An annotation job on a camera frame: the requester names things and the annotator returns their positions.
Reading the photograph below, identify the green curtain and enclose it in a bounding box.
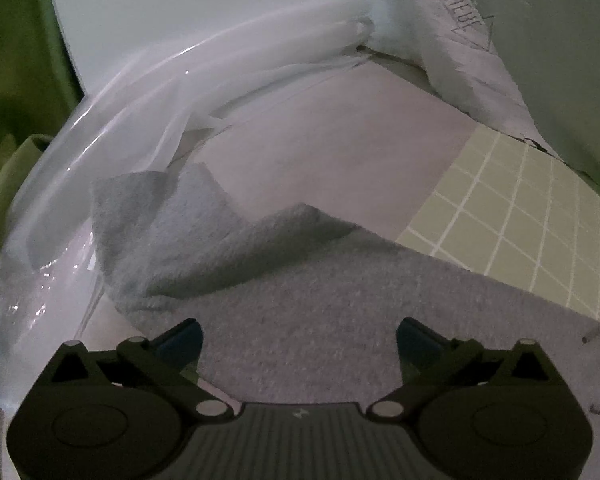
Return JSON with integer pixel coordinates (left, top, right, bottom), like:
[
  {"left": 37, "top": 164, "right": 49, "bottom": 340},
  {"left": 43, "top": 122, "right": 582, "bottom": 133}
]
[{"left": 0, "top": 0, "right": 86, "bottom": 211}]

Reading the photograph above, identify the light blue carrot print quilt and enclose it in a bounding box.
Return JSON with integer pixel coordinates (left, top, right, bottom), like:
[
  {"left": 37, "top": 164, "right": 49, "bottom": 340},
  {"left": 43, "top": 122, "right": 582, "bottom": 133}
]
[{"left": 340, "top": 0, "right": 600, "bottom": 201}]

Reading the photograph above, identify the clear plastic bag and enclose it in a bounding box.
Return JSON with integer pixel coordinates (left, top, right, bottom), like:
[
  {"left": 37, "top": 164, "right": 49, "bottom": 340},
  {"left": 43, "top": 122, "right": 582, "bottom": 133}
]
[{"left": 0, "top": 0, "right": 481, "bottom": 461}]

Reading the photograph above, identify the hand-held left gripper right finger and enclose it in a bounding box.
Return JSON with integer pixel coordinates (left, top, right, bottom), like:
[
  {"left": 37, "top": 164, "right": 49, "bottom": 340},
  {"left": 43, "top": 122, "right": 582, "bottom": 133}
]
[{"left": 367, "top": 316, "right": 563, "bottom": 421}]

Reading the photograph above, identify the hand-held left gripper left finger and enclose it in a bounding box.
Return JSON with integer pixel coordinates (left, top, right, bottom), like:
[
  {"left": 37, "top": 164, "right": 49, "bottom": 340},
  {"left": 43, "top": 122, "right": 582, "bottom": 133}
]
[{"left": 45, "top": 317, "right": 233, "bottom": 421}]

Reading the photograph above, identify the white board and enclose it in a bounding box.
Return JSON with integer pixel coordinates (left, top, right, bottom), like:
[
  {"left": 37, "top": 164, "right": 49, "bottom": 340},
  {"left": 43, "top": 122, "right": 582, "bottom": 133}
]
[{"left": 42, "top": 0, "right": 366, "bottom": 101}]

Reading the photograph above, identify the grey garment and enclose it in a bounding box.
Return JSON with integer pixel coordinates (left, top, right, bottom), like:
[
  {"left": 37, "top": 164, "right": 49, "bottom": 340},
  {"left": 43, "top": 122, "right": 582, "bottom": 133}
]
[{"left": 89, "top": 164, "right": 600, "bottom": 480}]

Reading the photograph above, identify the green grid mat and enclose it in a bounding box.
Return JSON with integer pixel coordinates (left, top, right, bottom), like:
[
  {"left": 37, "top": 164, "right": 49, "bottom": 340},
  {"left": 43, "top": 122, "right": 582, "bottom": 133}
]
[{"left": 395, "top": 125, "right": 600, "bottom": 331}]

